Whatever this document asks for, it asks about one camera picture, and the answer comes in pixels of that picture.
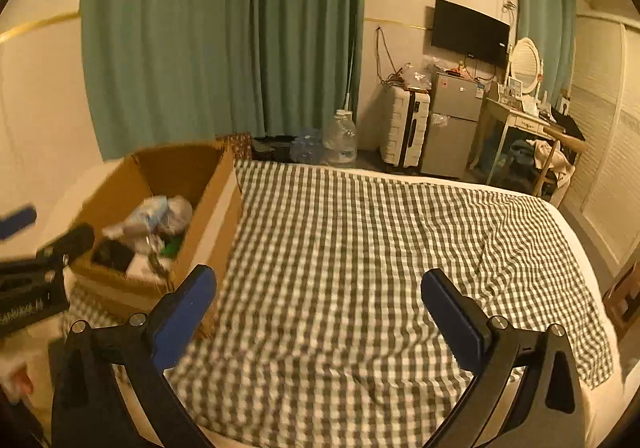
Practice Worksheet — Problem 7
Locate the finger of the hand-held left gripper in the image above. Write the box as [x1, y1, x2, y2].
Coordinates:
[0, 205, 37, 241]
[37, 224, 96, 269]

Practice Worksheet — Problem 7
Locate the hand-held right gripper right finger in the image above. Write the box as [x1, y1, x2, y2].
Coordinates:
[421, 269, 586, 448]

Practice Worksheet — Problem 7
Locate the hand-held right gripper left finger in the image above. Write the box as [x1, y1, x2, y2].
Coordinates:
[50, 264, 218, 448]

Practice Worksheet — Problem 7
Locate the black pouch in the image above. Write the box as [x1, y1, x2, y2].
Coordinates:
[92, 239, 136, 274]

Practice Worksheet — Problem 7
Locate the green packet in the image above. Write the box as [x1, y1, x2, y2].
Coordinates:
[162, 235, 186, 259]

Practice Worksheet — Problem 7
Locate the white blue packet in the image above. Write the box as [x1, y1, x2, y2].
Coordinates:
[102, 195, 168, 239]

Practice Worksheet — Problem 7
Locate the cardboard box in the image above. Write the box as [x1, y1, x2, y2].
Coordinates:
[67, 141, 244, 339]

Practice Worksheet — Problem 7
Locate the grey checkered blanket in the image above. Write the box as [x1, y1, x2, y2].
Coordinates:
[60, 159, 617, 448]

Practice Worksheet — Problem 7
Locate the wooden stool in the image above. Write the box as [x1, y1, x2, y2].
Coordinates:
[602, 261, 640, 336]

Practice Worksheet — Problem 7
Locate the patterned bag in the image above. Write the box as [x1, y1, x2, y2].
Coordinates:
[222, 131, 253, 161]

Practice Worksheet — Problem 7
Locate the black floor bag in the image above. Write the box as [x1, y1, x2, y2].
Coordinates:
[252, 134, 296, 161]

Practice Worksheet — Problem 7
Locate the grey mini fridge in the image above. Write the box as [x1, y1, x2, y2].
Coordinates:
[420, 72, 486, 179]

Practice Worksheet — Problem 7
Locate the white garment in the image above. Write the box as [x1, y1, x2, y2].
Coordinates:
[532, 138, 576, 174]

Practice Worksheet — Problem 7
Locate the white suitcase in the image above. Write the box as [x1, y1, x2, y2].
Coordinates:
[380, 86, 431, 169]

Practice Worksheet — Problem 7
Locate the crushed blue plastic bottle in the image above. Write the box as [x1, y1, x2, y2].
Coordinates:
[290, 128, 328, 164]

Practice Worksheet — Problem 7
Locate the clear water jug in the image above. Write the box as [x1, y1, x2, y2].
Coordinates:
[322, 109, 358, 166]

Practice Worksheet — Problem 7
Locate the white dressing table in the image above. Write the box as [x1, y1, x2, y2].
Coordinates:
[467, 96, 586, 189]

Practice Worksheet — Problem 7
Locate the wooden chair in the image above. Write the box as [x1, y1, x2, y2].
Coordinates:
[530, 125, 586, 199]

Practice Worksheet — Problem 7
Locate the black handbag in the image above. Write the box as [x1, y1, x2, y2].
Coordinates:
[550, 108, 586, 141]

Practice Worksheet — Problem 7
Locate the clear plastic bag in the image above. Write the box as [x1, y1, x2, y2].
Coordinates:
[397, 61, 436, 92]

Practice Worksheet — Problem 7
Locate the white louvred wardrobe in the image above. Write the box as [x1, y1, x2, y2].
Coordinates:
[557, 11, 640, 274]

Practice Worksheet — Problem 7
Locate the wide green curtain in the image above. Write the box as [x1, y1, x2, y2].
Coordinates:
[80, 0, 366, 161]

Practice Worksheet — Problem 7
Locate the white pole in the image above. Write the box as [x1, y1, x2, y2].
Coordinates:
[342, 41, 362, 112]

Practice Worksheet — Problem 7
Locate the oval white mirror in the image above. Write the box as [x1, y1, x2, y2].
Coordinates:
[505, 37, 543, 102]

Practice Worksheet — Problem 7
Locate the narrow green curtain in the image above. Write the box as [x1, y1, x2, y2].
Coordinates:
[515, 0, 578, 104]

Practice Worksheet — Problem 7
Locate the black wall television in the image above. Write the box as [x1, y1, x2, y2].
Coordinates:
[431, 0, 511, 68]

